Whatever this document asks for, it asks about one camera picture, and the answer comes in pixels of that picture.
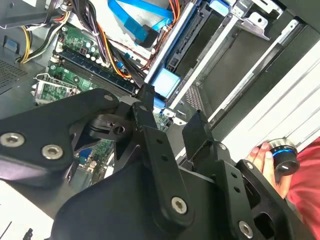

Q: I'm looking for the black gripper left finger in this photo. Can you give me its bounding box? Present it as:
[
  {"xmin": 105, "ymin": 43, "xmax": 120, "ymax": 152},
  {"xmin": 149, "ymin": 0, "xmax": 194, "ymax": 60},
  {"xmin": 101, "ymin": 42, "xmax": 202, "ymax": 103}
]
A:
[{"xmin": 0, "ymin": 84, "xmax": 196, "ymax": 227}]

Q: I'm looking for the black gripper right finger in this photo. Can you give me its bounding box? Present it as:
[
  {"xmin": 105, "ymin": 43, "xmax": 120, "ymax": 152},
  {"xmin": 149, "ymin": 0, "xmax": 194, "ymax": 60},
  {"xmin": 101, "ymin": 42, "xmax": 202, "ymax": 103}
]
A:
[{"xmin": 181, "ymin": 109, "xmax": 312, "ymax": 240}]

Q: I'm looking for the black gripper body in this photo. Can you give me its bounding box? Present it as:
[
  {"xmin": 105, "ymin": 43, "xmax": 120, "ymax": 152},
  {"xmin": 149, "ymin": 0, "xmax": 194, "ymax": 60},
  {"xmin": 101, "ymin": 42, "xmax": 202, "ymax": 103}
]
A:
[{"xmin": 51, "ymin": 159, "xmax": 237, "ymax": 240}]

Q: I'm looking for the round black tool blue ring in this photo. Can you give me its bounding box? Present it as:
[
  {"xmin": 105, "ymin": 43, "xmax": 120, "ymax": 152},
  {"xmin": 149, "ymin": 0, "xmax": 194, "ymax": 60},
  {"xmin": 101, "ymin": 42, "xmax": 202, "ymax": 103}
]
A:
[{"xmin": 262, "ymin": 138, "xmax": 301, "ymax": 177}]

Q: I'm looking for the hard disk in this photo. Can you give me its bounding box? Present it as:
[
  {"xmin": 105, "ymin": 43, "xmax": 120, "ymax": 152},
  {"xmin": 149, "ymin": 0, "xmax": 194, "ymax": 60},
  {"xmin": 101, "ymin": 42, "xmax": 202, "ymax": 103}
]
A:
[{"xmin": 144, "ymin": 0, "xmax": 232, "ymax": 111}]

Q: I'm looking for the blue data wire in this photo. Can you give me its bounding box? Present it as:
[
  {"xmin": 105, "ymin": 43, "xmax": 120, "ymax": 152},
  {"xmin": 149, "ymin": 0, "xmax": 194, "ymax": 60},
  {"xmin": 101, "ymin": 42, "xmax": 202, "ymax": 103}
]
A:
[{"xmin": 107, "ymin": 0, "xmax": 176, "ymax": 48}]

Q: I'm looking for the bare person hand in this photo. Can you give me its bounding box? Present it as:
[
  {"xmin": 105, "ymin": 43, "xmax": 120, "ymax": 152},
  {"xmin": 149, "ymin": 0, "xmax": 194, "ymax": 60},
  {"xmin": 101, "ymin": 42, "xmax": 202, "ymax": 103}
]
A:
[{"xmin": 246, "ymin": 142, "xmax": 293, "ymax": 200}]

